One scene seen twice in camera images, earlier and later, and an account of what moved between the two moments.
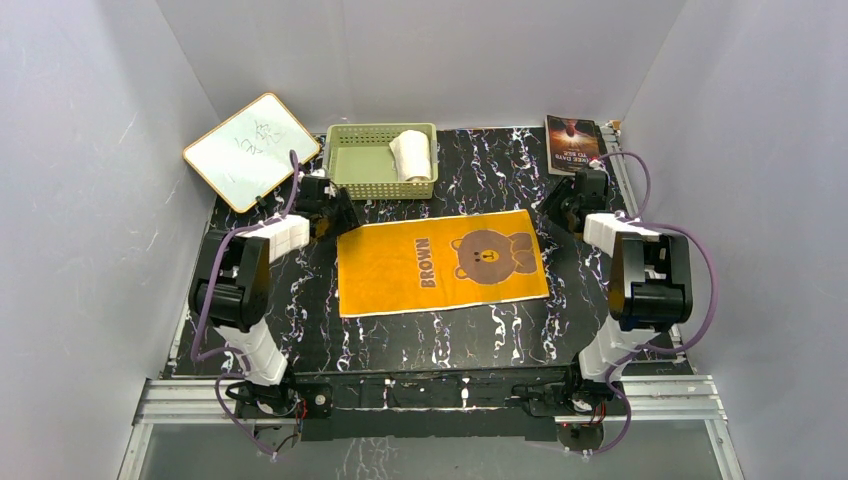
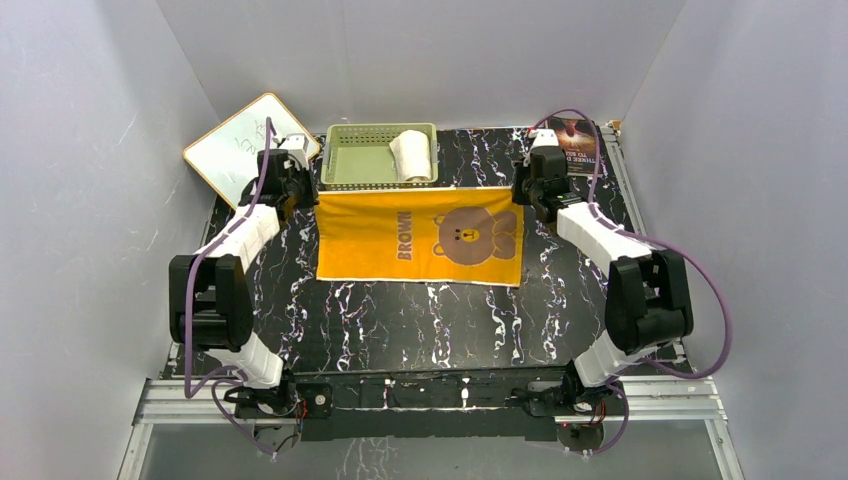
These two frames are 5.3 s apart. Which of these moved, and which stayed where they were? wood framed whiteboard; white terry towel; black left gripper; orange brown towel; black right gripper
Moved: orange brown towel; black left gripper; black right gripper
Stayed: white terry towel; wood framed whiteboard
